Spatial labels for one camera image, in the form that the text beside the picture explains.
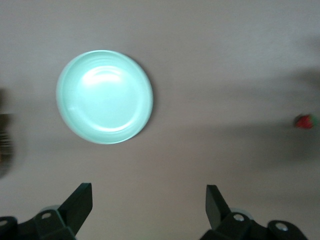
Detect brown table cover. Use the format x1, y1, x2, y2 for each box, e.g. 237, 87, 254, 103
0, 0, 320, 240

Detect pale green plate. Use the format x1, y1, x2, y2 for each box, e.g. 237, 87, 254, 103
55, 49, 154, 145

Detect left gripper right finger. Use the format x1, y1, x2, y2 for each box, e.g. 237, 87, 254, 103
201, 184, 309, 240

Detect dark red strawberry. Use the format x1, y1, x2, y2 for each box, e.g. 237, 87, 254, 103
293, 113, 315, 130

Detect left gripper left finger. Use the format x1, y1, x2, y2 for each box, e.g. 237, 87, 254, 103
0, 183, 94, 240

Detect brown wicker basket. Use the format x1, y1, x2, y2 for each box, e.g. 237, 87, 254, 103
0, 87, 19, 177

